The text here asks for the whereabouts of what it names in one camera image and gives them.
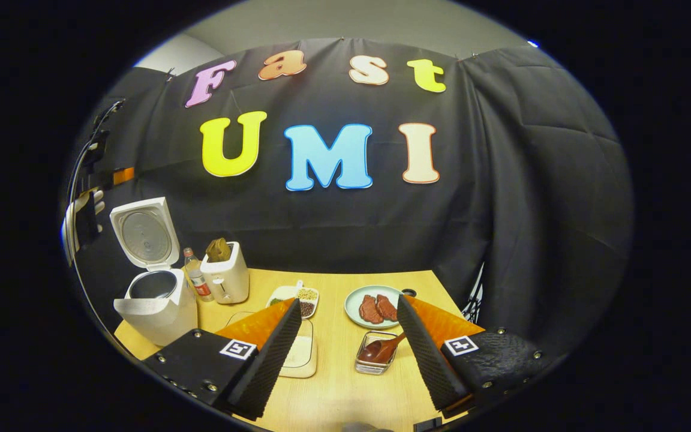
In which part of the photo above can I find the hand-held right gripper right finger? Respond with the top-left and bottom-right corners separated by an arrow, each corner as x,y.
396,294 -> 547,421

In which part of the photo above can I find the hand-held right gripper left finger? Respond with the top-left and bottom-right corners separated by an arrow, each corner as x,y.
142,298 -> 302,421

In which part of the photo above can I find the brown wooden spoon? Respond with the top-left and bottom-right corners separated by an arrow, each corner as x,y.
357,332 -> 407,364

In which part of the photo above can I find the clear chopstick holder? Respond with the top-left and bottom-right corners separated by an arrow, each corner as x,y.
355,331 -> 399,375

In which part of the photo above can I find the white rice cooker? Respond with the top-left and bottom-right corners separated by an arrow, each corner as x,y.
110,197 -> 199,347

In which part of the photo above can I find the red meat slice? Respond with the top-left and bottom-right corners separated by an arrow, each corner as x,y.
359,295 -> 384,325
375,294 -> 399,322

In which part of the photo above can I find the white divided bean dish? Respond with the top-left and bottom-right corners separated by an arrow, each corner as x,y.
266,280 -> 320,320

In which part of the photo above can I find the white toaster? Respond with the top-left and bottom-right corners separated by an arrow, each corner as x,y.
200,241 -> 250,305

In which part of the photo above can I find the pale green plate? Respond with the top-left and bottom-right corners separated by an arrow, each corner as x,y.
344,285 -> 406,329

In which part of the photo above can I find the clear plastic bottle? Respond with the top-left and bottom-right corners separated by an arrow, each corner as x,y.
182,247 -> 214,302

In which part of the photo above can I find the black backdrop cloth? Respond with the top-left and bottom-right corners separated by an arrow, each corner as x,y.
61,39 -> 634,355

